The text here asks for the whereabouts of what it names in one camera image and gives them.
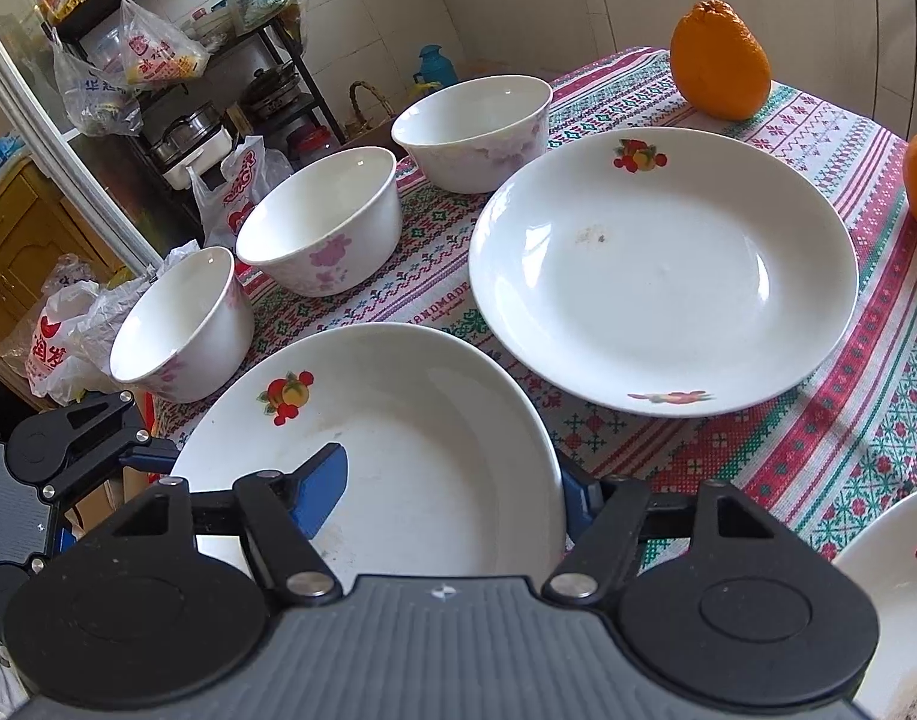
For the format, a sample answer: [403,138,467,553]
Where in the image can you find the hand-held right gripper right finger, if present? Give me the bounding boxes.
[541,456,786,608]

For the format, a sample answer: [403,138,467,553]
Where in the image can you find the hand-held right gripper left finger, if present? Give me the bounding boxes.
[98,442,350,608]

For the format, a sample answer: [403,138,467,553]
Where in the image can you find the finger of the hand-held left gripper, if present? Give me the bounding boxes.
[42,388,181,503]

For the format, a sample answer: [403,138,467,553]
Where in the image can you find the white plate fruit print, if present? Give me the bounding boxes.
[832,484,917,720]
[468,127,859,417]
[169,322,566,586]

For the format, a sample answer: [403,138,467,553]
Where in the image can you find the white bowl pink floral print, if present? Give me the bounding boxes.
[109,246,256,404]
[391,75,553,194]
[235,146,403,297]

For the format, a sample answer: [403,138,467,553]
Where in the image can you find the white bag red print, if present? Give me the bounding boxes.
[187,136,295,252]
[23,281,130,402]

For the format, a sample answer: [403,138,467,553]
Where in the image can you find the yellow wooden cabinet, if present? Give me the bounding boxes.
[0,161,130,331]

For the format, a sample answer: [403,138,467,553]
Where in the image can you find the white electric cooker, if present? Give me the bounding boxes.
[162,127,235,190]

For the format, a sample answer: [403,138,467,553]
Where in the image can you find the steel steamer pot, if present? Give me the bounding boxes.
[147,109,223,162]

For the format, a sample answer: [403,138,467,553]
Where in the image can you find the red lid jar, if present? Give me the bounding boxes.
[286,124,332,158]

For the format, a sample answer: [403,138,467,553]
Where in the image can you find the wicker basket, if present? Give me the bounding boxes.
[343,80,395,145]

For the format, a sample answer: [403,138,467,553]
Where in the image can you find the clear bag blue print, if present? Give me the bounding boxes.
[51,30,145,137]

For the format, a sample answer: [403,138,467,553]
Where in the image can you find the black cooking pot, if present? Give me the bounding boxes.
[241,64,302,117]

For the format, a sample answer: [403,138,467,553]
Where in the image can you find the clear bag red print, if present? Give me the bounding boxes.
[117,0,211,91]

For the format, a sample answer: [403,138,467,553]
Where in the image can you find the teal thermos jug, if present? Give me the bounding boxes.
[412,43,460,91]

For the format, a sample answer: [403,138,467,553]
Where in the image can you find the white kitchen cabinets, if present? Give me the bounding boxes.
[428,0,917,128]

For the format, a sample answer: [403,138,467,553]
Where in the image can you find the white door frame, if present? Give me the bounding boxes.
[0,0,170,271]

